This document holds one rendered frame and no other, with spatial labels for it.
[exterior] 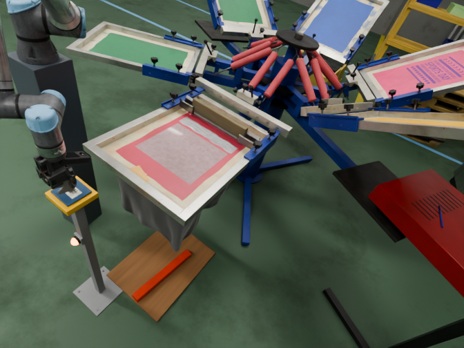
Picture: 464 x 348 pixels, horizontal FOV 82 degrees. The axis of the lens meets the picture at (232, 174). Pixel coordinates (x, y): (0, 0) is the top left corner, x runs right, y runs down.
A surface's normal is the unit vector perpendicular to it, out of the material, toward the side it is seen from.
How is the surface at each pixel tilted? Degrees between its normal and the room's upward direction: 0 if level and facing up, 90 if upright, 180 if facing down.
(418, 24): 90
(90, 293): 0
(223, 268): 0
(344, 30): 32
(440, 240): 0
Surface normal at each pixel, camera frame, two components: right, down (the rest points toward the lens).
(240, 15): 0.41, -0.21
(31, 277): 0.22, -0.69
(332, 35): -0.10, -0.32
